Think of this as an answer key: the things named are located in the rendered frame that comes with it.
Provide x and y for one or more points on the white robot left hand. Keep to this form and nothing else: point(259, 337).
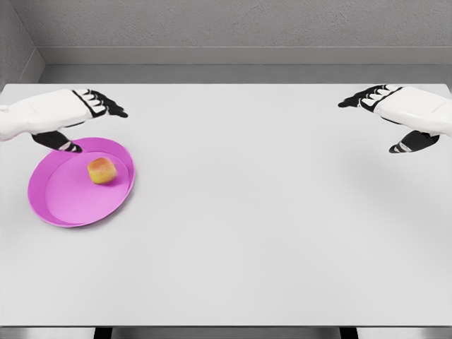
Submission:
point(53, 109)

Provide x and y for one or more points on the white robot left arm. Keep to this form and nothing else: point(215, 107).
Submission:
point(7, 123)

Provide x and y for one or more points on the wide white table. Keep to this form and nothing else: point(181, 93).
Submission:
point(247, 212)

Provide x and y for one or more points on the yellow-red apple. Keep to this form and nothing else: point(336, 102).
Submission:
point(101, 171)

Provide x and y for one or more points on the pink round plate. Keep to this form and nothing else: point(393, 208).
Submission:
point(70, 197)

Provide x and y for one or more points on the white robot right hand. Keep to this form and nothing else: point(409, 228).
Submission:
point(413, 107)

